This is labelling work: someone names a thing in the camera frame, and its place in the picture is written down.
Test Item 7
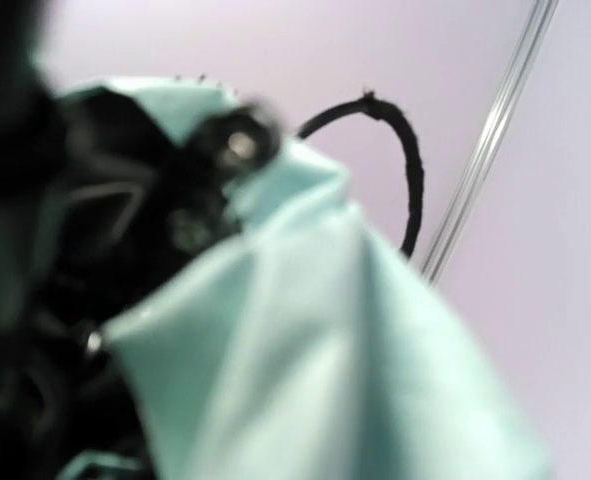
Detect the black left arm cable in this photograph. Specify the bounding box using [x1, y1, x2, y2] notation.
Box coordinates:
[294, 88, 426, 259]

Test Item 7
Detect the mint green black umbrella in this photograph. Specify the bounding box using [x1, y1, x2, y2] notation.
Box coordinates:
[0, 78, 554, 479]

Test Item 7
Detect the grey aluminium left post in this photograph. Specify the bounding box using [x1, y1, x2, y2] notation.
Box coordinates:
[421, 0, 558, 283]

